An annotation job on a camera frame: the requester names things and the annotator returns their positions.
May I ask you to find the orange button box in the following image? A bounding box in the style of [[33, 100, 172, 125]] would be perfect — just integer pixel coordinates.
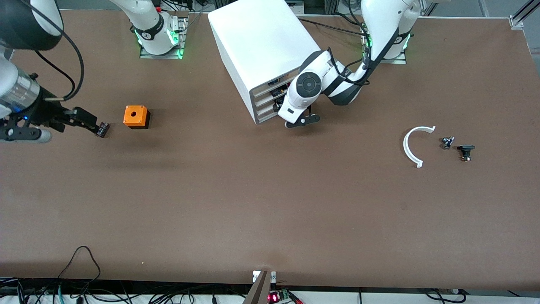
[[123, 105, 151, 130]]

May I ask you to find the black electronic module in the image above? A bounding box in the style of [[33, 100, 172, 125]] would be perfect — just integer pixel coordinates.
[[270, 83, 292, 102]]

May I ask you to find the white curved plastic arc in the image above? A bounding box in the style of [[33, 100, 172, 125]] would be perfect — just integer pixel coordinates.
[[403, 126, 436, 168]]

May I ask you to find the green board with red LED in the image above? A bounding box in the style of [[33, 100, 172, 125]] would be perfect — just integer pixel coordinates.
[[268, 288, 302, 304]]

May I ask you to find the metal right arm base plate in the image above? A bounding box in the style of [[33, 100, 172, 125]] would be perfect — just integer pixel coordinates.
[[139, 17, 188, 60]]

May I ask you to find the black cable on table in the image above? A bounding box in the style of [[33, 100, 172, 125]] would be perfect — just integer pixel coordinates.
[[297, 17, 366, 34]]

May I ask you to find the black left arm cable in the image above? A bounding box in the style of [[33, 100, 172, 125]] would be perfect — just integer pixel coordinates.
[[327, 0, 400, 87]]

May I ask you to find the black looped cable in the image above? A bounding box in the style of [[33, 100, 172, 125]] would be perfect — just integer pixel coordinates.
[[57, 246, 102, 292]]

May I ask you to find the black switch component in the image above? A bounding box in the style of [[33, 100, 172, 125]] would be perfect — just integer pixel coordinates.
[[457, 144, 476, 162]]

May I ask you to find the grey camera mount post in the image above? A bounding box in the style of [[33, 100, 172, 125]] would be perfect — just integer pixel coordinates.
[[243, 270, 271, 304]]

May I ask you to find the black cable under table edge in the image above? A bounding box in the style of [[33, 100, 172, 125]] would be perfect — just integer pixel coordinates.
[[424, 288, 464, 304]]

